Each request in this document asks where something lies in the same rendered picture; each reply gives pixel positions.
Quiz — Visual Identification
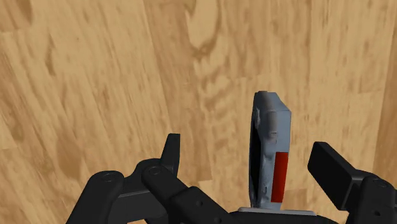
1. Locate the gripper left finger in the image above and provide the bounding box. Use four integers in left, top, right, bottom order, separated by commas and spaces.
66, 133, 237, 224

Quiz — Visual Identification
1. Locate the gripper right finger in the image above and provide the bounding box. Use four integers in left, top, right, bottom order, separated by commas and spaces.
307, 141, 397, 224

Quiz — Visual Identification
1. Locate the grey box with red stripe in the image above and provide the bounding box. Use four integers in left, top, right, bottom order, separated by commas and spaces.
248, 90, 291, 211

